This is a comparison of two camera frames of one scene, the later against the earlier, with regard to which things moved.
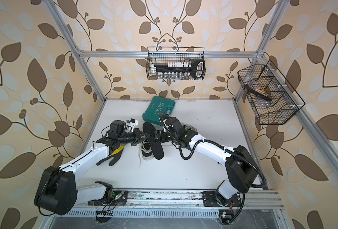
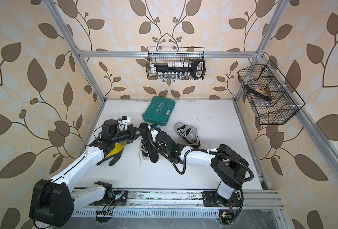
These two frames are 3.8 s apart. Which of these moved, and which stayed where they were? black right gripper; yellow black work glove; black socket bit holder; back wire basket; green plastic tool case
Moved: black right gripper
Stayed: green plastic tool case; black socket bit holder; yellow black work glove; back wire basket
